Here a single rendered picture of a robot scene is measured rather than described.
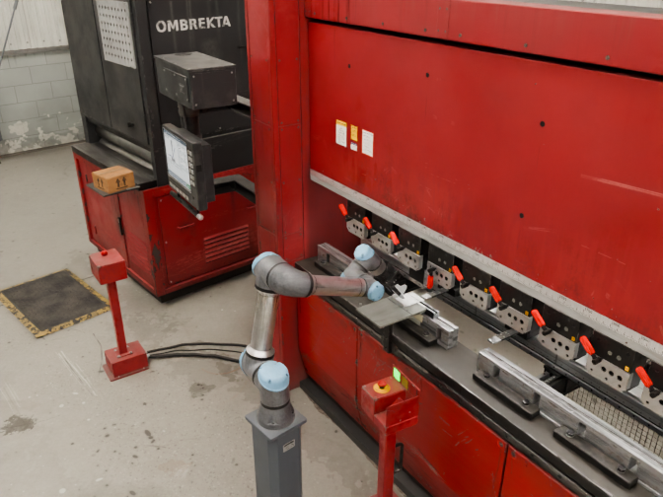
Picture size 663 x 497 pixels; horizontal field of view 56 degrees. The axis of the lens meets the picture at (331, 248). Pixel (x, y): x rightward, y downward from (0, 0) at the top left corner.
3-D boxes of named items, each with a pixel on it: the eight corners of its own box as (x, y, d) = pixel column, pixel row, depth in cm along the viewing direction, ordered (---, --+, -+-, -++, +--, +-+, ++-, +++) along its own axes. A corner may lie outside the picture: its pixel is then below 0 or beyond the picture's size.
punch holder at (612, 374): (584, 371, 212) (593, 329, 204) (600, 362, 216) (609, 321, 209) (625, 394, 200) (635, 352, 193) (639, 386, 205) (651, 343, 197)
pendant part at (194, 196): (168, 186, 354) (161, 123, 339) (188, 182, 360) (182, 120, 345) (198, 212, 320) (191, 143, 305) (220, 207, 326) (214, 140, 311)
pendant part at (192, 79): (170, 204, 368) (152, 54, 331) (209, 195, 380) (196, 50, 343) (203, 234, 329) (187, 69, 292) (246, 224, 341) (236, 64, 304)
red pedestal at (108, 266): (102, 366, 408) (79, 251, 372) (139, 353, 421) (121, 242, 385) (110, 382, 393) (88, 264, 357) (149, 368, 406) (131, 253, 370)
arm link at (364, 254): (348, 254, 262) (361, 239, 263) (361, 268, 269) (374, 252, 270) (359, 261, 256) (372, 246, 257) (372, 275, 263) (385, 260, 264)
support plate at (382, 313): (355, 310, 282) (355, 308, 281) (401, 294, 295) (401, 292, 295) (380, 328, 268) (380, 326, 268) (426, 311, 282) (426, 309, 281)
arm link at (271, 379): (267, 411, 238) (266, 383, 232) (252, 391, 248) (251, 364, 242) (295, 400, 244) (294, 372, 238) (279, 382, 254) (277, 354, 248)
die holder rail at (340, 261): (317, 259, 353) (317, 245, 348) (326, 256, 356) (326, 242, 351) (371, 297, 315) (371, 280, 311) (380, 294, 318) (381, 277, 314)
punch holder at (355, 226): (346, 230, 316) (346, 199, 309) (360, 226, 321) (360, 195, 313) (364, 240, 305) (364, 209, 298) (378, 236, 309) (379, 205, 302)
